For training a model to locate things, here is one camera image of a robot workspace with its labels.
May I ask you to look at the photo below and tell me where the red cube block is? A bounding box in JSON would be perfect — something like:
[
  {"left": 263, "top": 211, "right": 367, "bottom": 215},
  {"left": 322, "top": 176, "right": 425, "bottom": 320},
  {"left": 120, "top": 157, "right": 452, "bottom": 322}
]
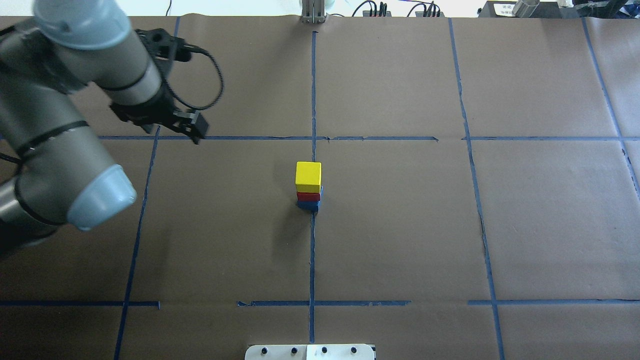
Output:
[{"left": 296, "top": 189, "right": 323, "bottom": 203}]

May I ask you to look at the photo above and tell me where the metal cup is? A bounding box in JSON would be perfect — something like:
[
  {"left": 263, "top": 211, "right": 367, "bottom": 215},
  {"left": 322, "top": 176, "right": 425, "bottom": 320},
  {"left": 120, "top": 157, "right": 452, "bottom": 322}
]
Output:
[{"left": 511, "top": 0, "right": 541, "bottom": 19}]

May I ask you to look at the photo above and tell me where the white camera pole mount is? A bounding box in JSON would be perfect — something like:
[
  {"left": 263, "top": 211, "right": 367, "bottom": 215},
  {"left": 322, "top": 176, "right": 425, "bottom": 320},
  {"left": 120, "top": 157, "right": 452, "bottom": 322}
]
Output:
[{"left": 244, "top": 343, "right": 377, "bottom": 360}]

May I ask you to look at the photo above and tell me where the blue cube block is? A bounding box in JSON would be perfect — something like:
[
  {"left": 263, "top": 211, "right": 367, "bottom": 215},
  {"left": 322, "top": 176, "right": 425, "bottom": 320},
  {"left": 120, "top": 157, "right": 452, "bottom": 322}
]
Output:
[{"left": 295, "top": 186, "right": 323, "bottom": 213}]

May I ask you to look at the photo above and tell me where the black box on table edge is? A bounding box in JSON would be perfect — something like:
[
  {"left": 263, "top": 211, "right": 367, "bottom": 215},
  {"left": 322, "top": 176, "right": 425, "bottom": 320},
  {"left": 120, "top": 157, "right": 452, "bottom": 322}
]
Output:
[{"left": 477, "top": 0, "right": 562, "bottom": 19}]

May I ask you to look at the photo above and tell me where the yellow cube block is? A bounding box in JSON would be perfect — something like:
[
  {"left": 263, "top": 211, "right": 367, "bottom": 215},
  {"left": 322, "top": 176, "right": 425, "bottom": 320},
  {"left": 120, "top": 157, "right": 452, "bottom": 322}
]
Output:
[{"left": 294, "top": 161, "right": 322, "bottom": 194}]

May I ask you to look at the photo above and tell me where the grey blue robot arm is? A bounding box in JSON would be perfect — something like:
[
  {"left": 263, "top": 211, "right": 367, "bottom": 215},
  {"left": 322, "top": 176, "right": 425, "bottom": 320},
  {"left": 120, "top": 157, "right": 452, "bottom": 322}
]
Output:
[{"left": 1, "top": 0, "right": 213, "bottom": 257}]

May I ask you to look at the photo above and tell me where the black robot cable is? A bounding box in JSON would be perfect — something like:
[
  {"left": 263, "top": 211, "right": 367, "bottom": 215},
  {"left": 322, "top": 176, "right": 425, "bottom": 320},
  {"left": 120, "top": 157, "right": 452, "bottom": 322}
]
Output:
[{"left": 161, "top": 46, "right": 225, "bottom": 112}]

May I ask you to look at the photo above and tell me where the aluminium frame post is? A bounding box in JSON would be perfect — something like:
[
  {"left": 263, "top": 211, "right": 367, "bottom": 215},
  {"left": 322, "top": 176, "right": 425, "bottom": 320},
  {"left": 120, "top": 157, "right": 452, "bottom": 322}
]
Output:
[{"left": 299, "top": 0, "right": 327, "bottom": 24}]

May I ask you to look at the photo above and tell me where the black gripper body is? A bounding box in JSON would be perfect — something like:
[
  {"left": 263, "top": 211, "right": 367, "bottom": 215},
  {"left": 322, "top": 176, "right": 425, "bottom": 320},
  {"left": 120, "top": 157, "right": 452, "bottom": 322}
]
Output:
[{"left": 109, "top": 85, "right": 180, "bottom": 134}]

